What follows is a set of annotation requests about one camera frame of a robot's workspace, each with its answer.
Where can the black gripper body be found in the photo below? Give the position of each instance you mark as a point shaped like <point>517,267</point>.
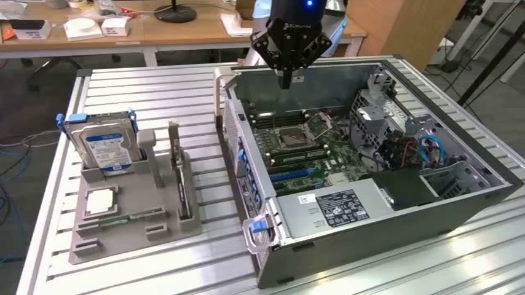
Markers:
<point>295,12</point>

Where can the black graphics card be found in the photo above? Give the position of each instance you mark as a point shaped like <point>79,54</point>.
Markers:
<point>183,184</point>

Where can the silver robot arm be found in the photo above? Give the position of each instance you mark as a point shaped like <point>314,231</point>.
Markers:
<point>262,9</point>

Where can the white booklet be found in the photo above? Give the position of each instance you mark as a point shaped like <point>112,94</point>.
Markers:
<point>234,24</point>

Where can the brown cardboard box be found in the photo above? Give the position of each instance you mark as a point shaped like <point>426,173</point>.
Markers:
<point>243,7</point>

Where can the black round lamp base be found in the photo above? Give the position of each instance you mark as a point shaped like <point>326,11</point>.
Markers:
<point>174,15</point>

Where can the wooden cabinet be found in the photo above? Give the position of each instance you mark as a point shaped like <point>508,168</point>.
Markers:
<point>422,30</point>

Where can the metal socket cover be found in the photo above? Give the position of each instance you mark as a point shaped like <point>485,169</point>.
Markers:
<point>319,124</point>

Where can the white floor box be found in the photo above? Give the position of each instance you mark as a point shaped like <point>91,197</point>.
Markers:
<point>437,55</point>

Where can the silver metal disk bay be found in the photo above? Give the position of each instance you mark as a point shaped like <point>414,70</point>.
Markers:
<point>450,181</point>
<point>369,123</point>

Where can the CPU socket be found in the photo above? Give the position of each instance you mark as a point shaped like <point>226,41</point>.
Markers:
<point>292,138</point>

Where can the small white labelled box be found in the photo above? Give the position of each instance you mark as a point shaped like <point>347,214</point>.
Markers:
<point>115,27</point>

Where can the green motherboard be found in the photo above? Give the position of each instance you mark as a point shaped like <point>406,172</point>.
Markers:
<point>341,153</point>

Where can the green RAM stick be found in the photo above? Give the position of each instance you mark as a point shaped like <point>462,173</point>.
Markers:
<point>299,155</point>
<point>119,219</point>

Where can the printed white pack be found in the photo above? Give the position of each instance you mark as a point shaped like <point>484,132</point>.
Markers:
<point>107,6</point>

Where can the black stand pole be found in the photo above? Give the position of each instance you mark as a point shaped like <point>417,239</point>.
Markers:
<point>492,61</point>

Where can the white round dish box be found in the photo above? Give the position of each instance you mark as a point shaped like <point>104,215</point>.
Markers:
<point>84,30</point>

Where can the blue expansion slot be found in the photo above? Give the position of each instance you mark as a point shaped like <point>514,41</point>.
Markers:
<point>291,174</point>

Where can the silver chipset heat sink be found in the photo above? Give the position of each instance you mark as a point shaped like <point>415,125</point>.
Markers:
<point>338,179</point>

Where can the wooden desk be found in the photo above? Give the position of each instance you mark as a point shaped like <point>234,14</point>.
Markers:
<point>57,43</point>

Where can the hard disk with blue caddy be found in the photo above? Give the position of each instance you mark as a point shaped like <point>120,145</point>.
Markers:
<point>108,147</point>

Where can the grey cup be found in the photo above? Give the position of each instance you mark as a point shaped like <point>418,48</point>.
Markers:
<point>56,3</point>

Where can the black plastic shroud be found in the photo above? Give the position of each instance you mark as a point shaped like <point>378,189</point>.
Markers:
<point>406,190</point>

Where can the white box with label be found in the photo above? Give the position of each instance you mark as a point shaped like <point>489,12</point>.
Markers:
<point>32,34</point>

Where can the grey power supply unit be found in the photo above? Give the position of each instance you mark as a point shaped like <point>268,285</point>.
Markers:
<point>311,215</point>

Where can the black flat device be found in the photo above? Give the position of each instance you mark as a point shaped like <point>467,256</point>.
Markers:
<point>27,24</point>

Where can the grey plastic parts rack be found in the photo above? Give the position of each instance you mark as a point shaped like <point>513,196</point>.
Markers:
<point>135,196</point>

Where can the blue case release latch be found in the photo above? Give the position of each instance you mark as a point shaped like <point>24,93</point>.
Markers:
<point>258,227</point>

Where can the orange box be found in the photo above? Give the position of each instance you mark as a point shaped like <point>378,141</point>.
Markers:
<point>5,33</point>

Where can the silver CPU chip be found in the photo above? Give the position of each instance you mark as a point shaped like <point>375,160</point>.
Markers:
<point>100,201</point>

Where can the black open PC case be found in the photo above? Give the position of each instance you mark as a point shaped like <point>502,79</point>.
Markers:
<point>369,246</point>

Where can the white desk frame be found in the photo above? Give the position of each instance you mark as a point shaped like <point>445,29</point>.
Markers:
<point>465,33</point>

